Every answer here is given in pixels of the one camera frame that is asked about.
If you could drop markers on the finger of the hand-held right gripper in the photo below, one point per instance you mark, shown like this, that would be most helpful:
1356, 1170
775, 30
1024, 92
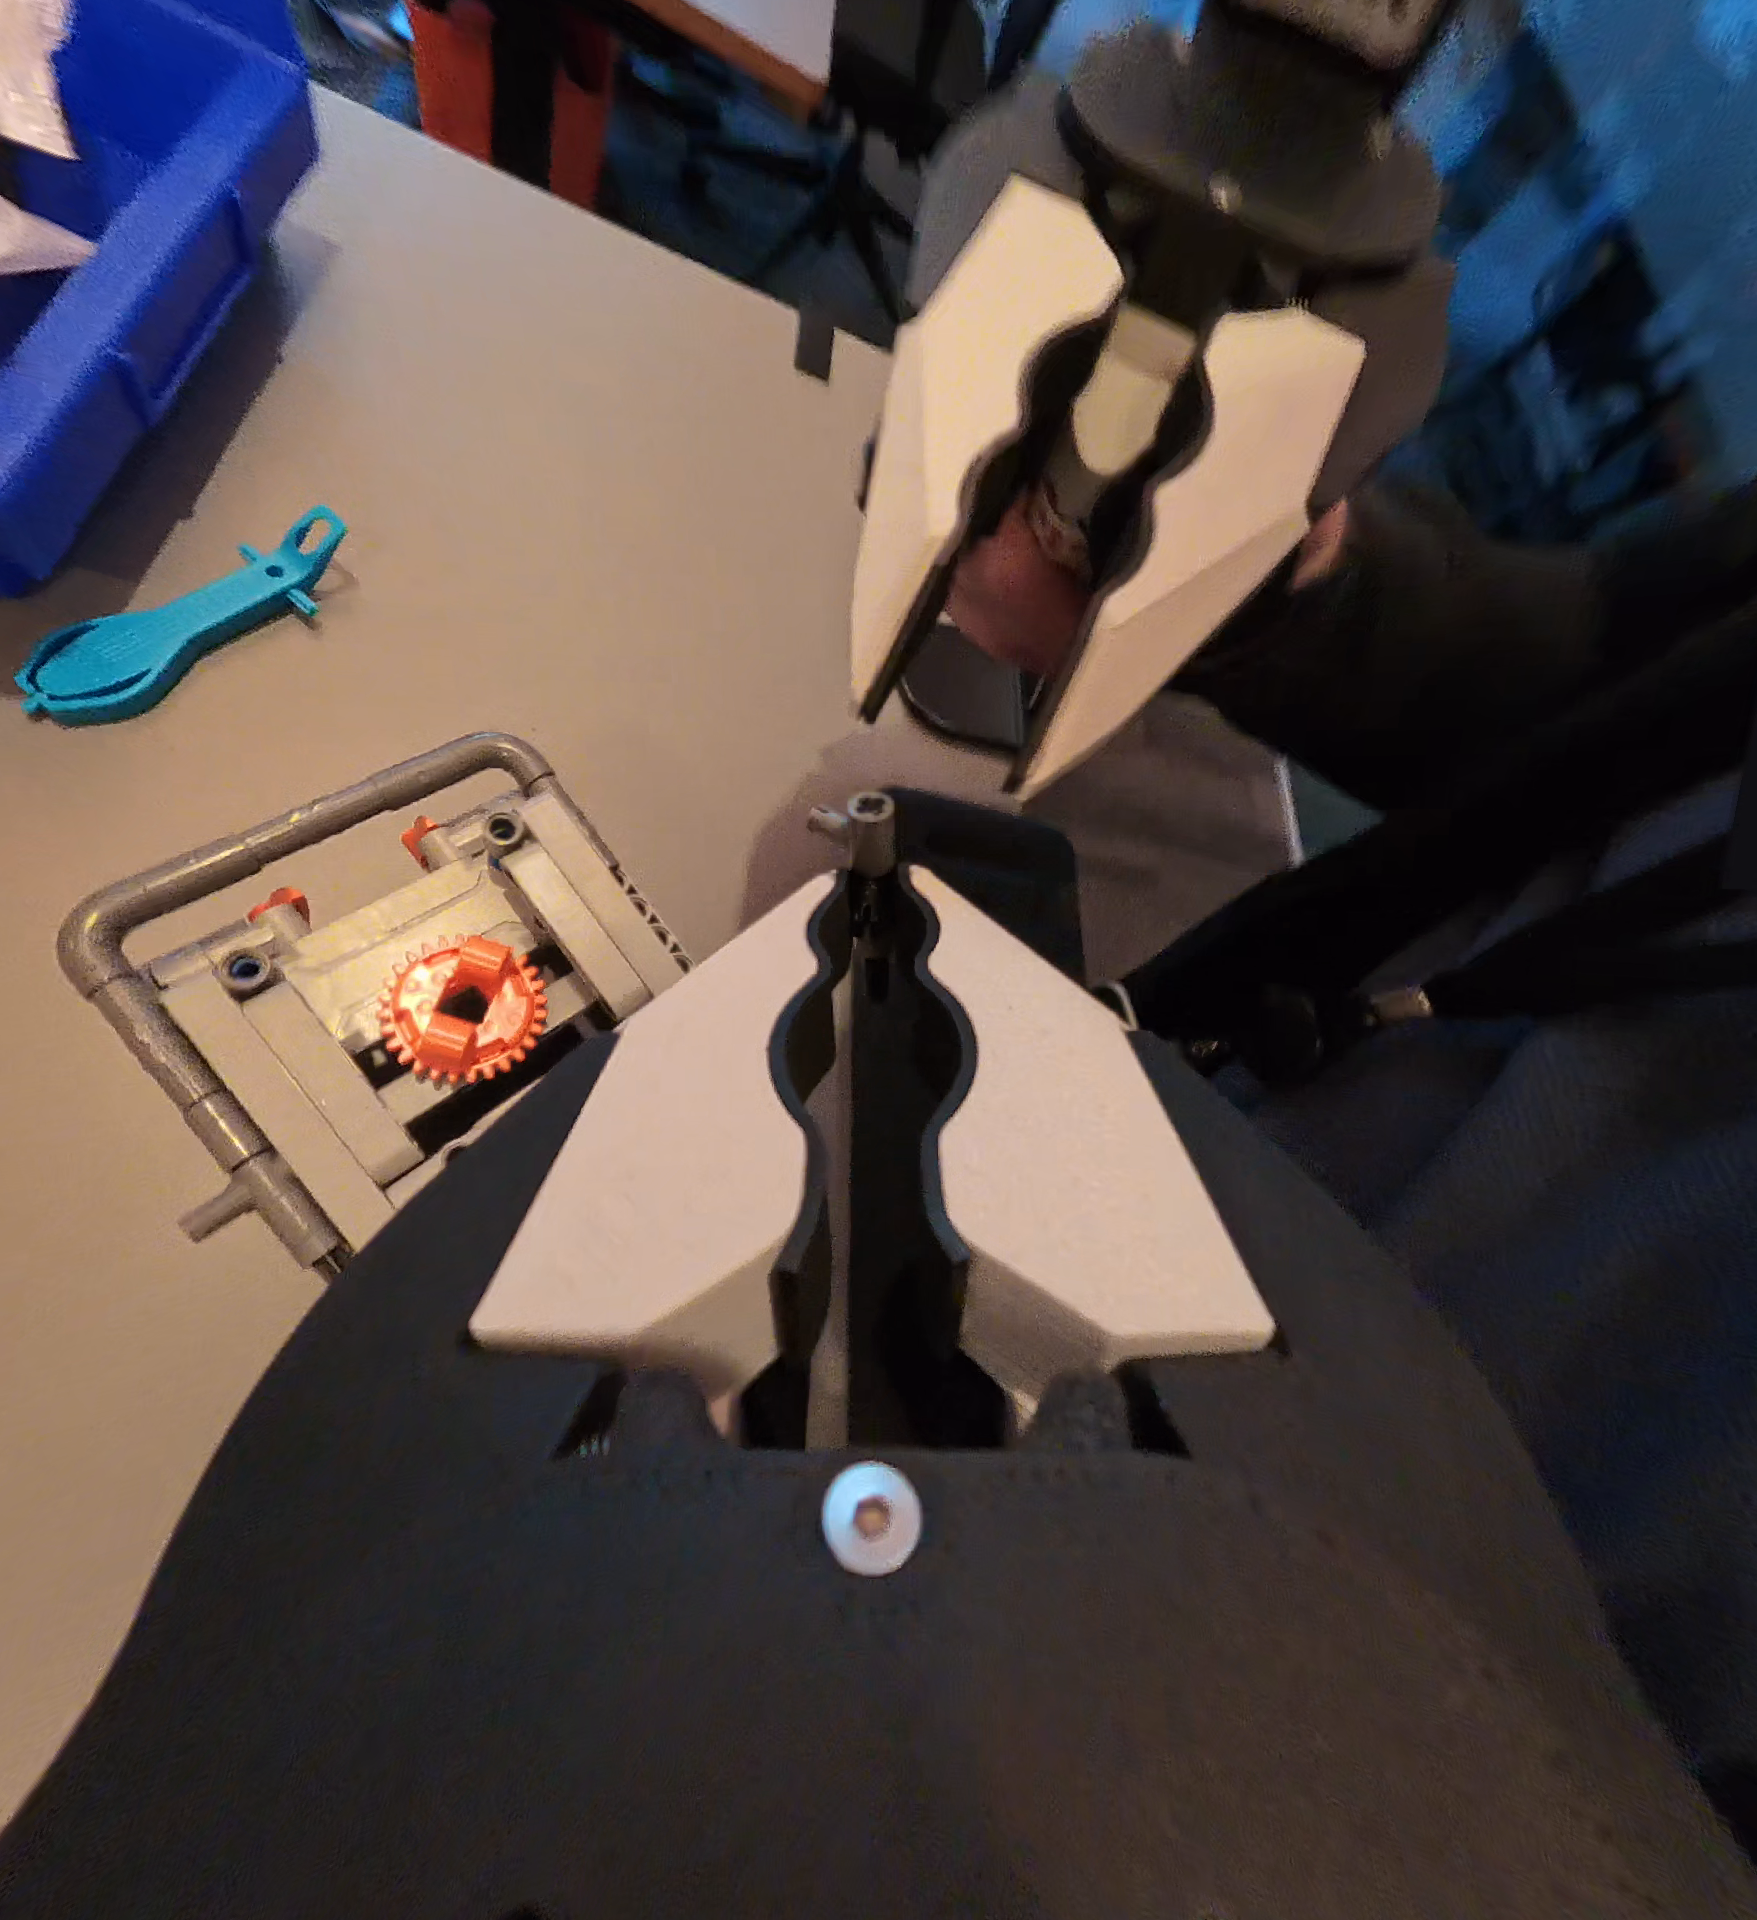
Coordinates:
955, 392
1253, 450

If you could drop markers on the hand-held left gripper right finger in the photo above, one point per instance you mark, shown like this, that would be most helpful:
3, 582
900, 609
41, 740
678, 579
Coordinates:
1103, 1200

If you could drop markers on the red metal frame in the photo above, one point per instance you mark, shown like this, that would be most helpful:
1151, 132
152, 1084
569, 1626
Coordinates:
459, 61

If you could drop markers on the person's right forearm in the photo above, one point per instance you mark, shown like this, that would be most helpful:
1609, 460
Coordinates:
1540, 659

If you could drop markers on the small black table clip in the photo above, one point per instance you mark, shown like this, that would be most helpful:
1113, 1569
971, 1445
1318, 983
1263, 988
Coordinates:
815, 343

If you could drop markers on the grey toy brick model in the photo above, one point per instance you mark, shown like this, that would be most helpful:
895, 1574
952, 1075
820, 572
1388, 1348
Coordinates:
309, 1020

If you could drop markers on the grey toy axle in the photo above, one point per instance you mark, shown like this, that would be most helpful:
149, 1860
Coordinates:
874, 841

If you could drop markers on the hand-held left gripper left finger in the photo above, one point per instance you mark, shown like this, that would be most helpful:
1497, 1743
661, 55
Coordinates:
654, 1200

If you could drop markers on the blue plastic bin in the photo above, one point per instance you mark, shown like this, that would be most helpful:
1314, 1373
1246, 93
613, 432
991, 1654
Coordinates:
130, 332

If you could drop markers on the person's blue trousers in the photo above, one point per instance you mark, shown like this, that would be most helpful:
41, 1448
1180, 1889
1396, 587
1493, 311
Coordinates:
1658, 1351

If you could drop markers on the person's right hand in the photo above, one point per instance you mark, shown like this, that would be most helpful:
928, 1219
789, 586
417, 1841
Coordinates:
1029, 586

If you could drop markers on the teal brick separator tool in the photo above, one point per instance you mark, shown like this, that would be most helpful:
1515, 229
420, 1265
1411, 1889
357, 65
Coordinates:
113, 656

